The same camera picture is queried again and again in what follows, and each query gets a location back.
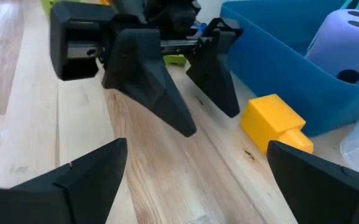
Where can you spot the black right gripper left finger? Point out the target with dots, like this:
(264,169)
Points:
(58,202)

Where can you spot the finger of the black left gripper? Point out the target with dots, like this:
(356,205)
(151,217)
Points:
(216,77)
(142,77)

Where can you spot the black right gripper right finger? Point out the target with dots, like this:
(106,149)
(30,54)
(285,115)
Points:
(322,199)

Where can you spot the lime green plate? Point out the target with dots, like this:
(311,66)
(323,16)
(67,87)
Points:
(174,59)

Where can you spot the lime green toy brick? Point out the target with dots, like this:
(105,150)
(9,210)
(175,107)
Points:
(46,6)

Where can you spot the purple foam dice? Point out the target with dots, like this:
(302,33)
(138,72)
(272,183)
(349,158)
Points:
(338,46)

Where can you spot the blue toy block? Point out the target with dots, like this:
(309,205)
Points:
(201,26)

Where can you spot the blue plastic bin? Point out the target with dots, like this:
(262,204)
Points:
(275,62)

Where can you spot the yellow one-stud block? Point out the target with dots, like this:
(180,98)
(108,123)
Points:
(269,121)

